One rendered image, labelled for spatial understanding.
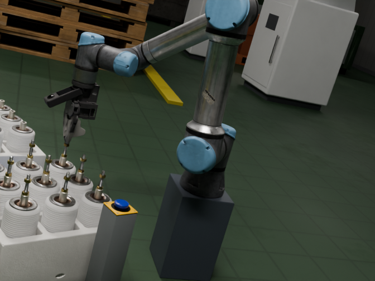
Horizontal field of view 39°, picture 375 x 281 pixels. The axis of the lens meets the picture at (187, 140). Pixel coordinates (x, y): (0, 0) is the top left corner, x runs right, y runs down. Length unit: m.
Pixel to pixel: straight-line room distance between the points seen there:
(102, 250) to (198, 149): 0.38
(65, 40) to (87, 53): 2.86
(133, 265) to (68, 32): 2.97
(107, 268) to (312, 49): 4.01
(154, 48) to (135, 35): 2.87
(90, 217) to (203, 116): 0.45
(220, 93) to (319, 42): 3.77
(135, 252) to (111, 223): 0.48
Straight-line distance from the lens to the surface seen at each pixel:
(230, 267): 1.99
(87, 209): 1.61
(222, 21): 1.46
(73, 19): 4.53
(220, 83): 1.50
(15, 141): 2.04
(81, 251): 1.61
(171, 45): 1.69
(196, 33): 1.66
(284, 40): 5.06
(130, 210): 1.46
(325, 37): 5.26
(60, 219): 1.55
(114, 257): 1.50
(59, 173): 1.78
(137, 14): 4.53
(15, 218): 1.49
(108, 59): 1.64
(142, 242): 1.97
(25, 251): 1.51
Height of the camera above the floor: 0.95
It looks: 17 degrees down
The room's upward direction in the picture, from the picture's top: 16 degrees clockwise
